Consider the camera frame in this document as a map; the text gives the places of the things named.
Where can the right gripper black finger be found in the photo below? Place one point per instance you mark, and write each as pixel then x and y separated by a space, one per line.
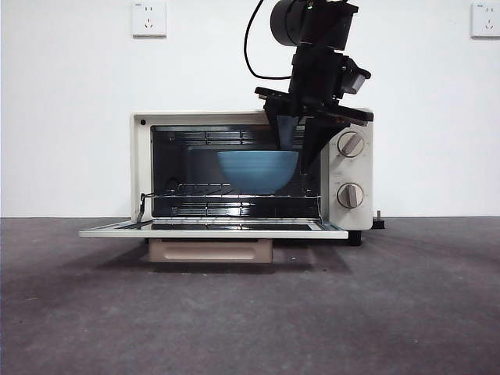
pixel 285 131
pixel 316 136

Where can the blue bowl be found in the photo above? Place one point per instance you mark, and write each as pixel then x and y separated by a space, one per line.
pixel 256 172

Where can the beige oven knob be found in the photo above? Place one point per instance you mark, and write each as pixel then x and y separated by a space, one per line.
pixel 350 195
pixel 351 145

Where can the white toaster oven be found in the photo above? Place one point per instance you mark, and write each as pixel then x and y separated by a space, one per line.
pixel 351 173

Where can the black power plug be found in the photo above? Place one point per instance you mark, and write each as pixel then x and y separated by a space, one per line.
pixel 379 223

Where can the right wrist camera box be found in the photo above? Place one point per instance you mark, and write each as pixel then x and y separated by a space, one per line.
pixel 353 80

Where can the white wall socket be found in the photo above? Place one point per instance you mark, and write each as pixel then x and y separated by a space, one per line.
pixel 149 19
pixel 486 21

